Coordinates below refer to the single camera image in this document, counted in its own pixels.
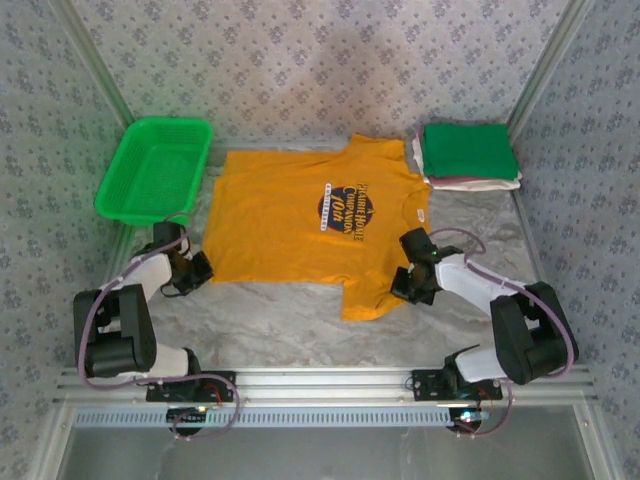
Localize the aluminium frame post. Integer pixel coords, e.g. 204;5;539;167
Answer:
49;0;137;129
505;0;596;137

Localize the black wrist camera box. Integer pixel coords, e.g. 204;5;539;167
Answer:
152;221;184;247
398;227;437;263

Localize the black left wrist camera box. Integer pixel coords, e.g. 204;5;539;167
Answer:
152;221;184;247

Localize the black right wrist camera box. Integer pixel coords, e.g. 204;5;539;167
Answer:
398;227;437;263

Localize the green folded t-shirt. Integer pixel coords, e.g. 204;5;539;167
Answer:
421;123;519;181

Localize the orange printed t-shirt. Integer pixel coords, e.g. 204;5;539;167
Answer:
201;132;432;322

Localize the grey slotted cable duct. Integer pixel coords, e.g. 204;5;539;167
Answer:
72;407;457;429

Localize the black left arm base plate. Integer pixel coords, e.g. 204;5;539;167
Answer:
145;370;237;404

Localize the stack of folded clothes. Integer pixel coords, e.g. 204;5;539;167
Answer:
411;134;524;192

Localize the black controller board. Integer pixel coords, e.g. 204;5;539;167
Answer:
166;406;209;436
448;407;489;436

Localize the green plastic basket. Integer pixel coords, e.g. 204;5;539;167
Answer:
94;117;215;227

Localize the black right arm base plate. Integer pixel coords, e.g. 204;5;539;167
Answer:
411;368;503;401

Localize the aluminium mounting rail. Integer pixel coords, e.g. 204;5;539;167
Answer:
53;367;599;405

